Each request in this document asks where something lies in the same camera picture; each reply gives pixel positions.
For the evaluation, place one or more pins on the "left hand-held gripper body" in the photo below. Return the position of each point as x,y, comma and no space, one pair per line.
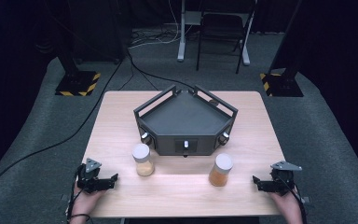
90,180

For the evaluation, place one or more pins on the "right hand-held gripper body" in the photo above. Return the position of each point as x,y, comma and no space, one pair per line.
282,182

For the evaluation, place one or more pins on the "jar with pale yellow powder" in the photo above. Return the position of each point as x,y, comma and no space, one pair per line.
143,161

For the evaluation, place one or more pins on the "jar with orange powder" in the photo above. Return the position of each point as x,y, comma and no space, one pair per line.
220,171

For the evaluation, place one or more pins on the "black corner rack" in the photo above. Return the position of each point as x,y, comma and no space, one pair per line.
183,121

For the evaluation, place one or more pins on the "person's left hand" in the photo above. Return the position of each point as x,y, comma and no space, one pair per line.
85,202

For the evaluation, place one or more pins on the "person's right hand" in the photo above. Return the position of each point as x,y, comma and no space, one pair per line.
289,203

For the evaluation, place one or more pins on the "black wristband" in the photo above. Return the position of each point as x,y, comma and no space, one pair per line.
80,215

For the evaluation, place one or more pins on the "small brown round object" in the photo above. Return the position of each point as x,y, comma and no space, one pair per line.
213,101

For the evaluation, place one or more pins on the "black stand with striped base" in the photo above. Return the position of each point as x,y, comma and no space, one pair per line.
77,82
281,84

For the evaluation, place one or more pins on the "black equipment cabinet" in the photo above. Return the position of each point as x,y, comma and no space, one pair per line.
99,31

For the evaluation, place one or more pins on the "black chair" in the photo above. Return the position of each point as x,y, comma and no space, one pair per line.
220,23

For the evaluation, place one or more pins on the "grey metal table bracket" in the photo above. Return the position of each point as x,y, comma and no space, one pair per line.
64,197
305,199

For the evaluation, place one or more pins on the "white desk frame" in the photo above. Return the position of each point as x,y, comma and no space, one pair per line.
181,46

